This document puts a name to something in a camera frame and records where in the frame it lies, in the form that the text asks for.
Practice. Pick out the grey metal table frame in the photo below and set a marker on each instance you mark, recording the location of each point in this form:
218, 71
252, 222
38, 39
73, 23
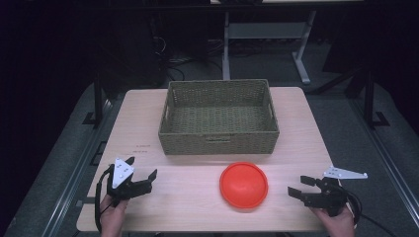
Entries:
263, 30

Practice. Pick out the black metal stand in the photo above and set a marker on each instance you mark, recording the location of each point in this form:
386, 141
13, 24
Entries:
369, 98
98, 98

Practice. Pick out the person's right hand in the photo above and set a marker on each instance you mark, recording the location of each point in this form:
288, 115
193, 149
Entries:
339, 225

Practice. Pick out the person's left hand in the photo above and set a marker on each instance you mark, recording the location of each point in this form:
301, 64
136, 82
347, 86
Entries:
111, 219

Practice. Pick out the grey metal floor rail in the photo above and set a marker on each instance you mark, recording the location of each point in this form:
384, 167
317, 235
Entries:
388, 164
74, 177

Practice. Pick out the green woven basket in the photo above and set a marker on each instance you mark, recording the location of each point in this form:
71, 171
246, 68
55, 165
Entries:
217, 120

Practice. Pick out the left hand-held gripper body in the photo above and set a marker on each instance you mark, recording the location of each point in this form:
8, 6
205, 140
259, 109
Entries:
122, 187

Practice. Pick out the orange round plastic bowl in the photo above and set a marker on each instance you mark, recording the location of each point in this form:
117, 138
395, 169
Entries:
243, 185

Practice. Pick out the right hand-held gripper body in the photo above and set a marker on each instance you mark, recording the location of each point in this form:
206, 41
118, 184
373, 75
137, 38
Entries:
331, 197

